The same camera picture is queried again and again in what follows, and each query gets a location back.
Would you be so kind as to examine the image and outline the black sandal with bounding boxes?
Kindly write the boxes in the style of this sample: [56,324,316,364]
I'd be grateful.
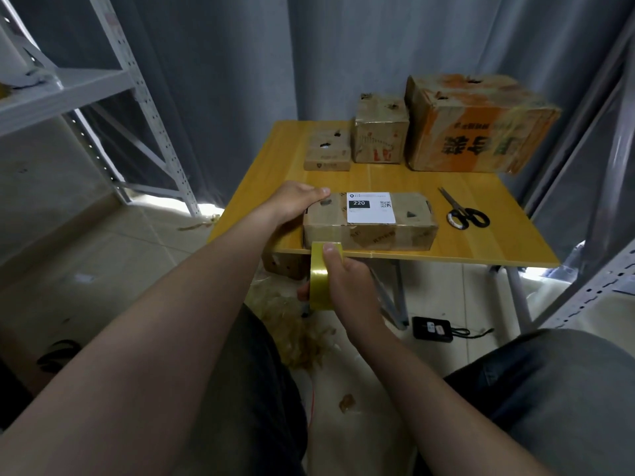
[36,338,87,375]

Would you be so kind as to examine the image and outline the person's left hand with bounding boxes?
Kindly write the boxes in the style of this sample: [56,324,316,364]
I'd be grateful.
[260,181,333,235]

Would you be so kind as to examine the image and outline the yellow tape roll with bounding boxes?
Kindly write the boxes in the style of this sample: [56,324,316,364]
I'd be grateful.
[308,239,347,312]

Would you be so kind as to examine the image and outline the large orange print cardboard box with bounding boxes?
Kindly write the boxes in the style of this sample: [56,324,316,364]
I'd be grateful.
[403,73,564,177]

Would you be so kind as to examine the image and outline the person's right leg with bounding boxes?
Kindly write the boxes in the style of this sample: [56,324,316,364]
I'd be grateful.
[411,326,635,476]

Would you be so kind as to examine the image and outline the person's left forearm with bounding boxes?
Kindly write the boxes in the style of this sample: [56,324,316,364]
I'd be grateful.
[0,215,296,476]

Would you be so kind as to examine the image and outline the grey curtain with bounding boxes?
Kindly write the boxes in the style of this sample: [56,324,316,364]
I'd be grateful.
[20,0,635,216]

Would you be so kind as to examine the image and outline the person's right forearm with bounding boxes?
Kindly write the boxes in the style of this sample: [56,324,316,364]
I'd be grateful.
[345,310,549,476]

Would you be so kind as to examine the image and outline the black-handled scissors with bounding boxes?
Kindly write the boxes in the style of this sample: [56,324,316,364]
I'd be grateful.
[437,185,492,232]

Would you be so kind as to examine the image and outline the black adapter cable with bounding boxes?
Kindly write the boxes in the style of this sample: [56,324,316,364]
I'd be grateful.
[451,326,496,341]

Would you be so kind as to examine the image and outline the black power adapter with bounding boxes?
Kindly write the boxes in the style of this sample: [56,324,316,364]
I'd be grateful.
[411,314,456,344]

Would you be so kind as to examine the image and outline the long white-labelled cardboard box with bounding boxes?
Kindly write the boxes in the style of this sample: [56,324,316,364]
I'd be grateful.
[300,190,441,253]

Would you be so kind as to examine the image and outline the medium brown cardboard box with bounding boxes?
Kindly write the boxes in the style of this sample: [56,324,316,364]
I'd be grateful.
[351,91,412,165]

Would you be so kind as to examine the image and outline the grey metal shelf unit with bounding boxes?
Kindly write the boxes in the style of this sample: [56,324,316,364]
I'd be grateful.
[0,0,204,220]
[520,9,635,330]

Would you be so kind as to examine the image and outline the yellow wooden table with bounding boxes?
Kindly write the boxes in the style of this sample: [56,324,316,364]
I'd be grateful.
[205,118,563,334]

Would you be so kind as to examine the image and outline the tape scraps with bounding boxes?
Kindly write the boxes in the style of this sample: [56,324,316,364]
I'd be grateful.
[241,270,341,373]

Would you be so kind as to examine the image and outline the person's right hand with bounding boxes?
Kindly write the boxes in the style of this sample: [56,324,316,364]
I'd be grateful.
[319,243,386,334]

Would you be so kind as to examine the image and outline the small cardboard box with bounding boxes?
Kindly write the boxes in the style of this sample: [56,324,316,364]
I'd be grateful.
[302,126,355,173]

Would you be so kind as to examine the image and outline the plain brown cardboard box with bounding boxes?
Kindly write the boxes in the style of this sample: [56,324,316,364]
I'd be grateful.
[261,249,312,282]

